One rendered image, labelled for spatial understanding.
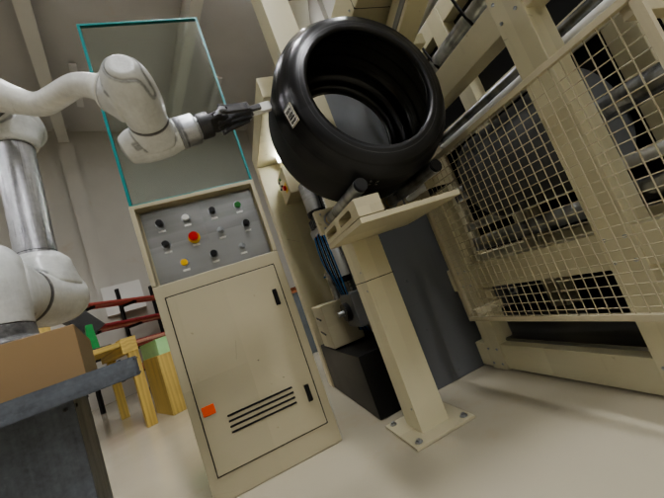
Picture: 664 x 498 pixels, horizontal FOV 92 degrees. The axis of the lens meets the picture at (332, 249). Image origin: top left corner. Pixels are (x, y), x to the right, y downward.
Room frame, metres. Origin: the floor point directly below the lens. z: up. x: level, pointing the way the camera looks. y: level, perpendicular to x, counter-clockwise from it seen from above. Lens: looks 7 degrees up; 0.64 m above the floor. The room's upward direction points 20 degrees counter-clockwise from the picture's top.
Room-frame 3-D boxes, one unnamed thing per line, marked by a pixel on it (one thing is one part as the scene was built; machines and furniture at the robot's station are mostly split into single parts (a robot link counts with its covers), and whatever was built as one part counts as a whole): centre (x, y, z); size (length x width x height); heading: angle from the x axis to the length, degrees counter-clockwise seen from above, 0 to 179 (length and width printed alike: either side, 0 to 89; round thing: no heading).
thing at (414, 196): (1.47, -0.51, 1.05); 0.20 x 0.15 x 0.30; 18
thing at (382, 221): (1.14, -0.22, 0.80); 0.37 x 0.36 x 0.02; 108
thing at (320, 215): (1.31, -0.17, 0.90); 0.40 x 0.03 x 0.10; 108
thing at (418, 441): (1.38, -0.12, 0.01); 0.27 x 0.27 x 0.02; 18
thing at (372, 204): (1.10, -0.09, 0.84); 0.36 x 0.09 x 0.06; 18
